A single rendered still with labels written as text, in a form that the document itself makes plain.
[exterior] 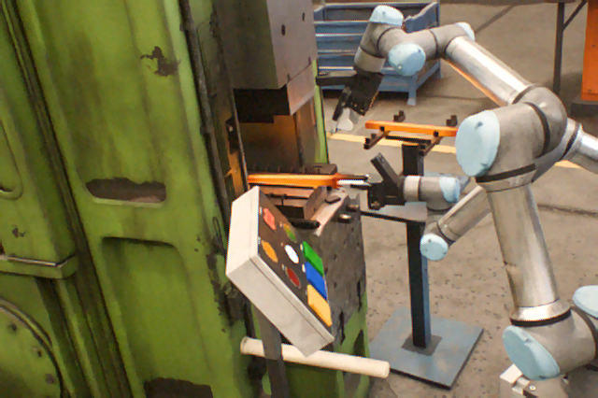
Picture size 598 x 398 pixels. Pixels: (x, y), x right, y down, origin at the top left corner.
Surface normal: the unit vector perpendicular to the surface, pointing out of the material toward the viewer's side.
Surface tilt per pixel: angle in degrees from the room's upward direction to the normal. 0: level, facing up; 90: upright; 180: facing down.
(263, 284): 90
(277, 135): 90
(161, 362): 90
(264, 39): 90
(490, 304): 0
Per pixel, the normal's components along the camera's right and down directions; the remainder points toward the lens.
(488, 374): -0.12, -0.89
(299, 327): 0.05, 0.44
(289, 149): -0.37, 0.45
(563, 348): 0.28, -0.01
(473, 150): -0.95, 0.13
